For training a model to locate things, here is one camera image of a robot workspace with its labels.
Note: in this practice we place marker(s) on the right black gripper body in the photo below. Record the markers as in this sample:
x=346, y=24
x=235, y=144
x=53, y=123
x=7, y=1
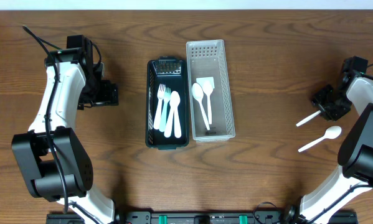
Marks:
x=334, y=105

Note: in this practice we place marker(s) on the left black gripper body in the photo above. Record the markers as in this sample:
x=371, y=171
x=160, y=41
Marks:
x=106, y=94

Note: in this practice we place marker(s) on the white spoon of four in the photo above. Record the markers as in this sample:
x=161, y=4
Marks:
x=331, y=133
x=308, y=118
x=198, y=95
x=208, y=89

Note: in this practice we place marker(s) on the white plastic fork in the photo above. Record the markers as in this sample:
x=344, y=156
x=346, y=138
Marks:
x=168, y=129
x=160, y=96

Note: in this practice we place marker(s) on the pale green plastic fork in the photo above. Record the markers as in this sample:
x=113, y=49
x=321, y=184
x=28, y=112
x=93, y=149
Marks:
x=167, y=97

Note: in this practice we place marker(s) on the white plastic spoon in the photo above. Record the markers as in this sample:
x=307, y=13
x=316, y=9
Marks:
x=174, y=102

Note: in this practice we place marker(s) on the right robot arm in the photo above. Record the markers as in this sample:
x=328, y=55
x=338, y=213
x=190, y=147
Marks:
x=354, y=172

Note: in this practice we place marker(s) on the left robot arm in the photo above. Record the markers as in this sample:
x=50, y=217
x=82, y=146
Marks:
x=53, y=163

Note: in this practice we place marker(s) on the dark green plastic basket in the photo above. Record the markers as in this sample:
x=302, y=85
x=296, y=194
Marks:
x=172, y=72

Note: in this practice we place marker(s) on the clear plastic basket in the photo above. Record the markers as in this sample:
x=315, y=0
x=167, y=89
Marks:
x=206, y=61

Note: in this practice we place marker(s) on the black mounting rail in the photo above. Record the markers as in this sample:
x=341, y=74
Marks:
x=265, y=216

